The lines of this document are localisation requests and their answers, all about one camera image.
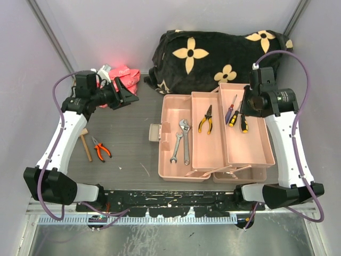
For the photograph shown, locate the yellow handled pliers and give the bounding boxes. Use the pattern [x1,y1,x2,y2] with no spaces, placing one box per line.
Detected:
[198,104,214,135]

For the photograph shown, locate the blue handled screwdriver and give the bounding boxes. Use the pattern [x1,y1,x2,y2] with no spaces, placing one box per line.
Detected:
[225,94,238,124]

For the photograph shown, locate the grey tool box latch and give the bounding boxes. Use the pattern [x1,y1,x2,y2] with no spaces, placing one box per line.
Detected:
[149,124,161,142]

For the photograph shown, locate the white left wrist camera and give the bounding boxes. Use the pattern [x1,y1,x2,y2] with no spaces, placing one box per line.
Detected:
[91,64,111,84]

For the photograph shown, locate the silver adjustable wrench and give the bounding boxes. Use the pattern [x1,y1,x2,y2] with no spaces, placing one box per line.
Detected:
[179,119,191,165]

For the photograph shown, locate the aluminium frame rail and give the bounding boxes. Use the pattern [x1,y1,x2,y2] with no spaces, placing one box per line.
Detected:
[26,192,318,215]

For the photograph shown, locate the black floral pillow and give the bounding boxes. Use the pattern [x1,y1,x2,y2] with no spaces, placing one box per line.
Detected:
[144,30,293,94]

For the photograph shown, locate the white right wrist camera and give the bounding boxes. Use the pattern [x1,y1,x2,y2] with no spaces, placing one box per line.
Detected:
[252,63,259,70]

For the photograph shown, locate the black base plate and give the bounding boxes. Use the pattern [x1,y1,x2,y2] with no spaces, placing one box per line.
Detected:
[75,189,266,218]

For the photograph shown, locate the orange handled pliers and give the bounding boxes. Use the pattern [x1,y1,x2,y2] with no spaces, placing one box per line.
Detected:
[91,137,112,163]

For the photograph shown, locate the white slotted cable duct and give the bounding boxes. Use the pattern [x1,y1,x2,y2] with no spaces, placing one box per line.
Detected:
[37,214,238,225]

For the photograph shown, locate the pink plastic bag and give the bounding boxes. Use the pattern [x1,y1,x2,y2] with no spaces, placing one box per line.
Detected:
[96,65,141,109]

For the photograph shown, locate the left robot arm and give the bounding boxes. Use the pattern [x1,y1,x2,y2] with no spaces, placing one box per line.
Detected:
[23,70,138,211]

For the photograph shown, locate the yellow black stubby screwdriver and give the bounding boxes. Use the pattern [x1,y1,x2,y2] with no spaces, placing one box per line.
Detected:
[228,103,241,127]

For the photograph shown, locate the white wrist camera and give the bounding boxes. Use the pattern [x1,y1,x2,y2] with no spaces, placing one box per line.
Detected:
[91,64,111,84]
[252,63,259,70]

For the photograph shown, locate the silver combination spanner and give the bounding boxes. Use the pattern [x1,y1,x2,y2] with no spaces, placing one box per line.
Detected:
[170,133,183,163]

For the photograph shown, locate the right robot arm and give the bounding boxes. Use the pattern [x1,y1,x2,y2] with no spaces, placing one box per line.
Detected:
[233,67,324,210]

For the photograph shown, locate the pink plastic tool box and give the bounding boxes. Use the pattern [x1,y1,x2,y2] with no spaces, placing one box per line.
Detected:
[158,83,275,184]

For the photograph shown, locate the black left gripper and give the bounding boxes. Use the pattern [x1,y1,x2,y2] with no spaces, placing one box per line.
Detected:
[91,77,138,110]

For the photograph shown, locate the wooden hammer handle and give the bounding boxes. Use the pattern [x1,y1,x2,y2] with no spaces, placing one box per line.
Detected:
[79,128,93,162]

